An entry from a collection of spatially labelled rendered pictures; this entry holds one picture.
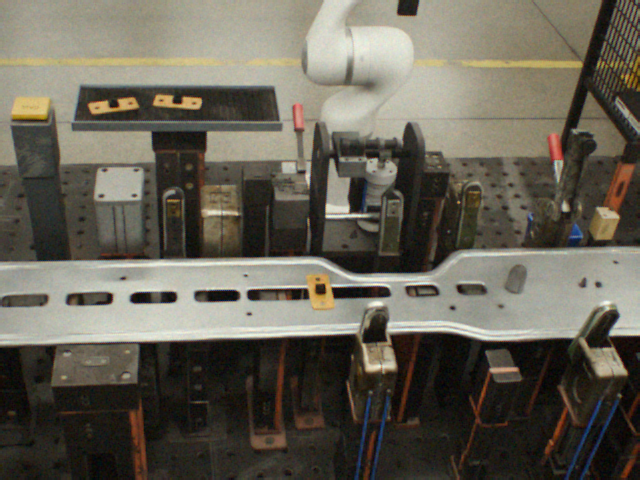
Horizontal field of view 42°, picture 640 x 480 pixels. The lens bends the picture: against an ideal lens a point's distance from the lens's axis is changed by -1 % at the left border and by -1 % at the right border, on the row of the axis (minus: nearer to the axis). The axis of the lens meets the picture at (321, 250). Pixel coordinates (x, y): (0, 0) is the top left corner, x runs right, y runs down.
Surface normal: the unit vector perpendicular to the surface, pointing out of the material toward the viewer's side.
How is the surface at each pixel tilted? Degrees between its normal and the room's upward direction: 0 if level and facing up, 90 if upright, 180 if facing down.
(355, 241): 0
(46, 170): 90
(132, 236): 90
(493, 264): 0
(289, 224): 90
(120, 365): 0
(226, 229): 90
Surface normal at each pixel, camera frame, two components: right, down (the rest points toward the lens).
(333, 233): 0.08, -0.77
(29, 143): 0.13, 0.64
